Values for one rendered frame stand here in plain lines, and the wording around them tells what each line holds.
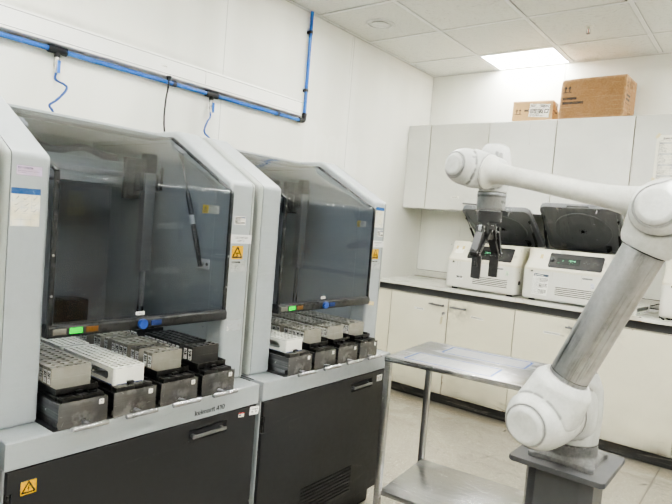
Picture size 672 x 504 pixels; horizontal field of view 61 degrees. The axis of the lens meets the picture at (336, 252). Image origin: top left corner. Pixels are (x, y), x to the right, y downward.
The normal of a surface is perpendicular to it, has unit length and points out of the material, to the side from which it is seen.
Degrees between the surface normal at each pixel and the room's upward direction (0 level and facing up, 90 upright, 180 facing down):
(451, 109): 90
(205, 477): 90
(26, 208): 90
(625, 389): 90
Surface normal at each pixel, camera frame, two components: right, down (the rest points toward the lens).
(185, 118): 0.78, 0.10
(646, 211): -0.61, -0.15
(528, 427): -0.74, 0.07
